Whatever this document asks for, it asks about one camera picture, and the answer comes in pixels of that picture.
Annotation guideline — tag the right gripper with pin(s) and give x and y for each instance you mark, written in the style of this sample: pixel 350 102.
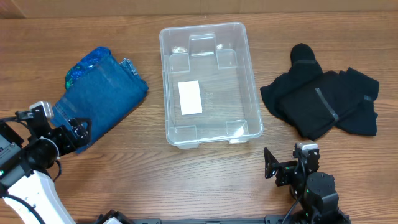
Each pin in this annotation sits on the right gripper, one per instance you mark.
pixel 285 169

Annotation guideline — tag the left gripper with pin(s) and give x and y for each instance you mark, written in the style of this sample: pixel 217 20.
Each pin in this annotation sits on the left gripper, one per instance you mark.
pixel 83 138

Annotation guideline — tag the blue denim jeans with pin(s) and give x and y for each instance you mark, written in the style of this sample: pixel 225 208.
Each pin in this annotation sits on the blue denim jeans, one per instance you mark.
pixel 105 94

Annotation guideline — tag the black taped garment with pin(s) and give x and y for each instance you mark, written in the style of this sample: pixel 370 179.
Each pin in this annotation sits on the black taped garment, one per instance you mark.
pixel 319 105

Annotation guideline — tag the shiny blue sequin garment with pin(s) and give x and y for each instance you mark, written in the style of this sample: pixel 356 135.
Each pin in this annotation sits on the shiny blue sequin garment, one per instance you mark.
pixel 85 64

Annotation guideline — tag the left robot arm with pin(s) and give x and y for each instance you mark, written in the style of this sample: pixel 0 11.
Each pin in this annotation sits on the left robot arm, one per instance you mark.
pixel 29 147

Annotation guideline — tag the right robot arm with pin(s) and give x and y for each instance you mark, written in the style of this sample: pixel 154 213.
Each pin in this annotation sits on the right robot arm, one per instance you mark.
pixel 316 200

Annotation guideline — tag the clear plastic storage bin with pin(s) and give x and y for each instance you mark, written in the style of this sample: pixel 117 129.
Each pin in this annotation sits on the clear plastic storage bin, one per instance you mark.
pixel 218 56

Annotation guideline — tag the black sock garment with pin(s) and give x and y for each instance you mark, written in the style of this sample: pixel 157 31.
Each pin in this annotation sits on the black sock garment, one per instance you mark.
pixel 304 68

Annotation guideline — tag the white label in bin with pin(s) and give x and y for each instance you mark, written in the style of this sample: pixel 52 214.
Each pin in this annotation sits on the white label in bin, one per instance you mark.
pixel 190 97

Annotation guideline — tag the small folded black garment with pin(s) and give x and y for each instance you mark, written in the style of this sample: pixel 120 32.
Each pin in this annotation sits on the small folded black garment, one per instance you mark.
pixel 362 120

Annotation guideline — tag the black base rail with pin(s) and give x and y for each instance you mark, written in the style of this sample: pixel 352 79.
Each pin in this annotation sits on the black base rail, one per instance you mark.
pixel 117 217

